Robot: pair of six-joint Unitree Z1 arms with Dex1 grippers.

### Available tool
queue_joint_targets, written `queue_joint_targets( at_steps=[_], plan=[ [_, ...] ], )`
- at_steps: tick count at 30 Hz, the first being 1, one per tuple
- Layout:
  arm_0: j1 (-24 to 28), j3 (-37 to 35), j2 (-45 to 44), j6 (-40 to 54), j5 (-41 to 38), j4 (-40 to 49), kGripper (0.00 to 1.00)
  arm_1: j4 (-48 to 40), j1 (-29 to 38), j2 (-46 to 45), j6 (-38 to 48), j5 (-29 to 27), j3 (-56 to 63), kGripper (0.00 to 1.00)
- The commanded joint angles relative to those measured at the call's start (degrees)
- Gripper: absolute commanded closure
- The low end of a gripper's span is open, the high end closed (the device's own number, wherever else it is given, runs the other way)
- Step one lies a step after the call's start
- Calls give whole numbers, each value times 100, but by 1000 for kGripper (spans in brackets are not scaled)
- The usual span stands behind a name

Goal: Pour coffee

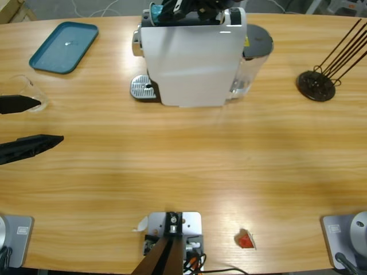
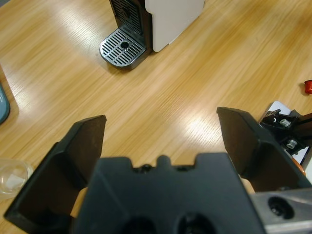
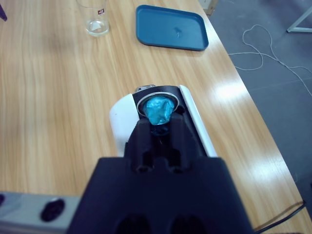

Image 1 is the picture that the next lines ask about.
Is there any teal plastic tray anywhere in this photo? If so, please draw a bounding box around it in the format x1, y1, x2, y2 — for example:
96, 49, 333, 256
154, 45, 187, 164
28, 21, 100, 75

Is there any dark camera mount post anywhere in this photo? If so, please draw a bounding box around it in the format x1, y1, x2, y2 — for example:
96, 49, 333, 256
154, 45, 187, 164
133, 211, 184, 275

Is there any white paper tab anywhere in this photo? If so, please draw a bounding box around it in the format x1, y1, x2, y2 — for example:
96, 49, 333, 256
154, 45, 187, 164
131, 216, 149, 233

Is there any red coffee capsule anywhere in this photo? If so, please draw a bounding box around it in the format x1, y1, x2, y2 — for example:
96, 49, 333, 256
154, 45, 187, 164
235, 228, 257, 250

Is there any white plastic stool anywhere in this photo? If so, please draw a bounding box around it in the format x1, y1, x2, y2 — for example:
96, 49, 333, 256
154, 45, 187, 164
303, 0, 367, 15

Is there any orange cable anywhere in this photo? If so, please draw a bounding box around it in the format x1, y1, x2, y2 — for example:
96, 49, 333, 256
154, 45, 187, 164
183, 254, 201, 272

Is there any white capsule coffee machine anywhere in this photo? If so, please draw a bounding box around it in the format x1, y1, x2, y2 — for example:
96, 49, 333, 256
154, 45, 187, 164
131, 7, 248, 109

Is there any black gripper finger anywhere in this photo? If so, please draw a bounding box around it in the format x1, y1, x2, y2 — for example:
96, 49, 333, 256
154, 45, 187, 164
160, 0, 187, 10
0, 95, 41, 115
157, 7, 190, 23
0, 134, 64, 166

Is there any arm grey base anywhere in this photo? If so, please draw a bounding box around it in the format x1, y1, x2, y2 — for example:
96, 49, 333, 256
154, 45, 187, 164
320, 211, 367, 270
0, 215, 35, 269

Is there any clear glass cup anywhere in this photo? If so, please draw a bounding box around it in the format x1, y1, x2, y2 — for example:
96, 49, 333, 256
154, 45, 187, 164
0, 74, 49, 113

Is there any blue coffee capsule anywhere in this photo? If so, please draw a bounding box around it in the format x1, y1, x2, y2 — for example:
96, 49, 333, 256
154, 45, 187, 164
151, 2, 163, 24

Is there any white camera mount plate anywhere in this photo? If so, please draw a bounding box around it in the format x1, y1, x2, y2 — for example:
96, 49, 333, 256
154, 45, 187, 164
146, 211, 205, 273

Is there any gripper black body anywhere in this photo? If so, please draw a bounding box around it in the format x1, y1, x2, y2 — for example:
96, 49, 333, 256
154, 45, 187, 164
183, 0, 247, 21

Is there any white floor cable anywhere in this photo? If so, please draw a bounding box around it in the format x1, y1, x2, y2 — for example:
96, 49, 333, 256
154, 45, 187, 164
70, 0, 123, 18

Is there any black capsule holder with rods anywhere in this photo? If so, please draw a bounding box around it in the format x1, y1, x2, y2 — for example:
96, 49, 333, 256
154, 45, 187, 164
296, 18, 367, 103

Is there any light wooden board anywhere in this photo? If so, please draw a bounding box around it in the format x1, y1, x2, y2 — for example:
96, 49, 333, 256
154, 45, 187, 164
0, 0, 38, 25

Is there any black base cable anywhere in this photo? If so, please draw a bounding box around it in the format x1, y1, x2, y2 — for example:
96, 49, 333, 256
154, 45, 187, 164
334, 252, 361, 275
0, 246, 14, 269

